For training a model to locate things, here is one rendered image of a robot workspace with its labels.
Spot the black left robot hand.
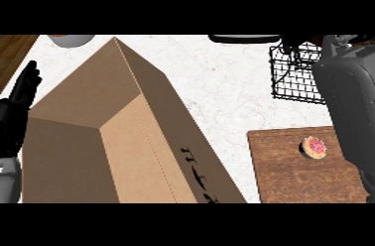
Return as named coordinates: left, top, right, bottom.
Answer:
left=0, top=60, right=45, bottom=160

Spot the brown wooden cutting board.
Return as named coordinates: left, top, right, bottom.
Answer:
left=247, top=125, right=371, bottom=204

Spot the large open cardboard box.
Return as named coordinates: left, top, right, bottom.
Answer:
left=21, top=36, right=250, bottom=204

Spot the black wire tiered basket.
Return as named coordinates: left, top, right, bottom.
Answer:
left=269, top=41, right=327, bottom=106

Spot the brown wooden panel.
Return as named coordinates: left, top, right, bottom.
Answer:
left=0, top=34, right=42, bottom=93

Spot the grey bowl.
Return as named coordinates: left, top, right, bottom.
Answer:
left=46, top=34, right=97, bottom=49

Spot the dark rounded appliance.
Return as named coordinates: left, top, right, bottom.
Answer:
left=207, top=34, right=283, bottom=45

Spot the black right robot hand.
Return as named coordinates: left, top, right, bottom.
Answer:
left=281, top=34, right=325, bottom=56

